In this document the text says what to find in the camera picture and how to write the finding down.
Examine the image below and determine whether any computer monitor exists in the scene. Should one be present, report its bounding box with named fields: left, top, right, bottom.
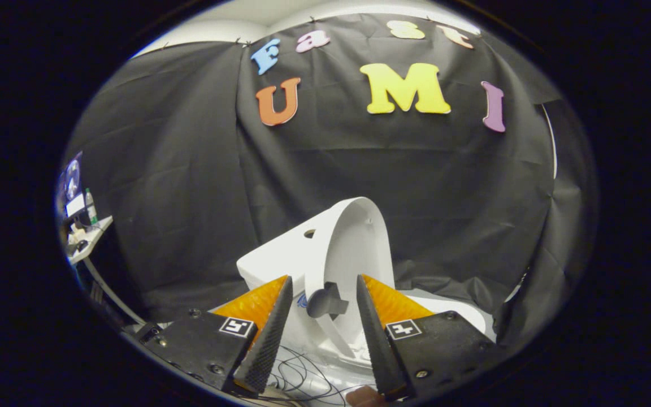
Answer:
left=63, top=151, right=85, bottom=205

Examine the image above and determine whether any black backdrop cloth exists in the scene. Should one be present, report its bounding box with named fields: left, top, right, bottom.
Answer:
left=61, top=14, right=600, bottom=349

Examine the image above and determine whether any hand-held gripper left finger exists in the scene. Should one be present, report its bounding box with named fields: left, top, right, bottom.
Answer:
left=133, top=275, right=294, bottom=395

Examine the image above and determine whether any green bottle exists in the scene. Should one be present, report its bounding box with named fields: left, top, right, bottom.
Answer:
left=84, top=188, right=99, bottom=226

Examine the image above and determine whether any white toilet tank cover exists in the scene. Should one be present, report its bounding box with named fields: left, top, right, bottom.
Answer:
left=237, top=209, right=350, bottom=296

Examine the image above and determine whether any white side table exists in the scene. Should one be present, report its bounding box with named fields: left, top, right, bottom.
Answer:
left=67, top=215, right=115, bottom=266

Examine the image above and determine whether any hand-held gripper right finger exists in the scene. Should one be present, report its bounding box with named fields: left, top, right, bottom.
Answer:
left=356, top=275, right=501, bottom=399

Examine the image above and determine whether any thin black cable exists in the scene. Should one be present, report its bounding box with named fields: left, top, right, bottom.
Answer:
left=268, top=344, right=363, bottom=405

